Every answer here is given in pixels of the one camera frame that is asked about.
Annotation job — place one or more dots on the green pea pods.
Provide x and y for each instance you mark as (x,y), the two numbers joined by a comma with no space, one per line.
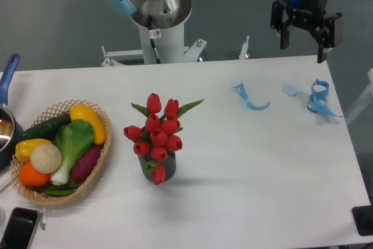
(61,191)

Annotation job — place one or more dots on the tangled blue ribbon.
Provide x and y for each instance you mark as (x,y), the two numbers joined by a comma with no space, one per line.
(317,102)

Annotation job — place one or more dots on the green cucumber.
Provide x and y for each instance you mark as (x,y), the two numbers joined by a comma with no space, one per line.
(46,129)

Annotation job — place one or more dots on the grey ribbed vase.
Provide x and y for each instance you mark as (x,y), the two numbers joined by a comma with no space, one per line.
(169,164)

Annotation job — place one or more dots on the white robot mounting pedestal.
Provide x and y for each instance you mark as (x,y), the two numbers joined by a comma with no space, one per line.
(158,47)

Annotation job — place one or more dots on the blue handled saucepan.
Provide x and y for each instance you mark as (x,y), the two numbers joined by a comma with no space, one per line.
(11,130)

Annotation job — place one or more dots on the yellow bell pepper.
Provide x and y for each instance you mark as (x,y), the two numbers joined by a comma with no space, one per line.
(24,148)

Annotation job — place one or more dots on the black smartphone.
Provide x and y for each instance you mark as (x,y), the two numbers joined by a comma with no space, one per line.
(20,228)

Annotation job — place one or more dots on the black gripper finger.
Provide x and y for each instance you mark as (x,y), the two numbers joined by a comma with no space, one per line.
(281,19)
(329,35)

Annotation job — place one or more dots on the purple sweet potato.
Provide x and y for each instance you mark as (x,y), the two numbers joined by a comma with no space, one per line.
(82,169)

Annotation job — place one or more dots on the clear pen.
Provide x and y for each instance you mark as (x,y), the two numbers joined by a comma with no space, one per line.
(43,218)

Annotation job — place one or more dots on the red tulip bouquet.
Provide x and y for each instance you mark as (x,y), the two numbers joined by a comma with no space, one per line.
(157,139)

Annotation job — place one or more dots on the black device at table edge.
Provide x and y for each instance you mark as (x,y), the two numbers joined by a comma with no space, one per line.
(363,219)

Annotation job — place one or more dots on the curved blue ribbon strip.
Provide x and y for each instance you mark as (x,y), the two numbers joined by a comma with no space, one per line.
(240,88)

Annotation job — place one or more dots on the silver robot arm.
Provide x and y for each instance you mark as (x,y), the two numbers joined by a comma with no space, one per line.
(161,26)

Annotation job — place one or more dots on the orange fruit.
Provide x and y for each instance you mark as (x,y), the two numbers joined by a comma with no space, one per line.
(30,177)

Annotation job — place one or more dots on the green bok choy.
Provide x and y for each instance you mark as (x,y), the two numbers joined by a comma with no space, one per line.
(73,141)

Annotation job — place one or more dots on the woven wicker basket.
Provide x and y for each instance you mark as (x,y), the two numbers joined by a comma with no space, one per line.
(62,108)

